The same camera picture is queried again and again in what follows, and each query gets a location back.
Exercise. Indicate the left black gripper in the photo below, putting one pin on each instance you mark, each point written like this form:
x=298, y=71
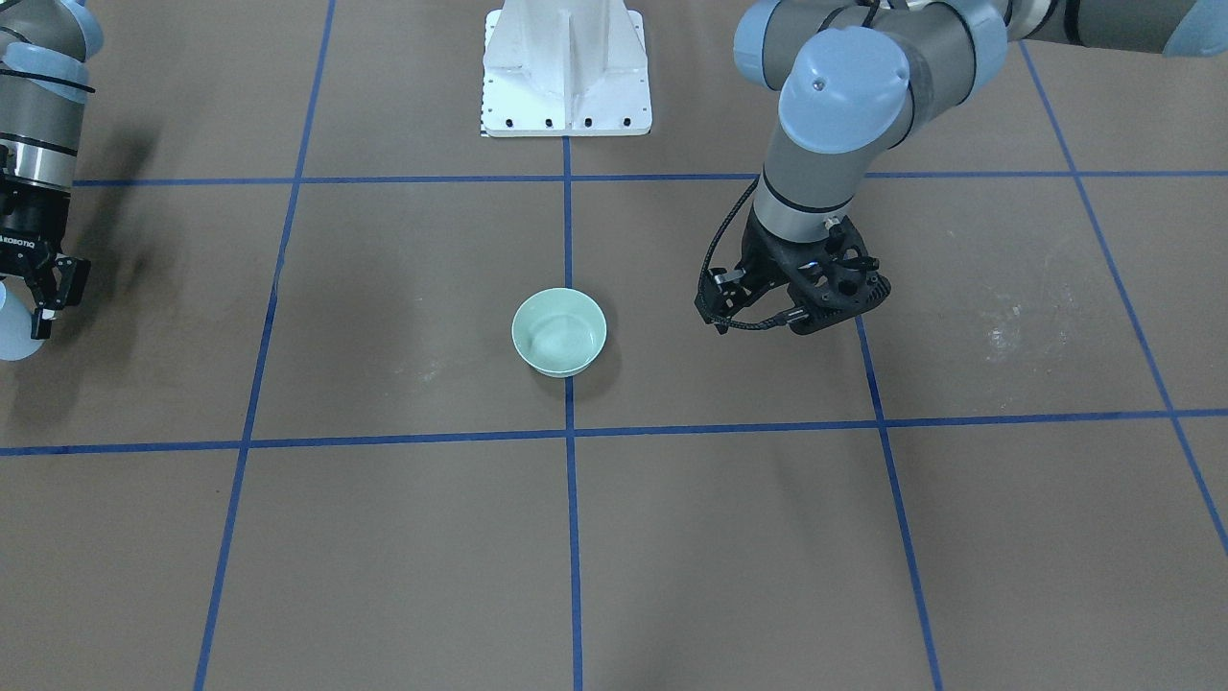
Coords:
x=765, y=261

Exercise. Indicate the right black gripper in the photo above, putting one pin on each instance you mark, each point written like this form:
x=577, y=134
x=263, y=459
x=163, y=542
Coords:
x=21, y=219

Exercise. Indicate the light blue plastic cup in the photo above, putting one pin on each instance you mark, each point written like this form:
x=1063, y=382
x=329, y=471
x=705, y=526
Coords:
x=17, y=342

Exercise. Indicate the light green bowl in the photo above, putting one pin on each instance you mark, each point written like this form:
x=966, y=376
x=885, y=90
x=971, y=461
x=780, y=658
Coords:
x=559, y=332

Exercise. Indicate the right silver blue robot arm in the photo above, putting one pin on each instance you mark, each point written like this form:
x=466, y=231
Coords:
x=45, y=90

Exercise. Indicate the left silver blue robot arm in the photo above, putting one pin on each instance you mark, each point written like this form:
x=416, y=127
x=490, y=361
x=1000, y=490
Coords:
x=855, y=79

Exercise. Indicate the white camera pedestal column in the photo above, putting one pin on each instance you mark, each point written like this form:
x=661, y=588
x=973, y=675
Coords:
x=565, y=69

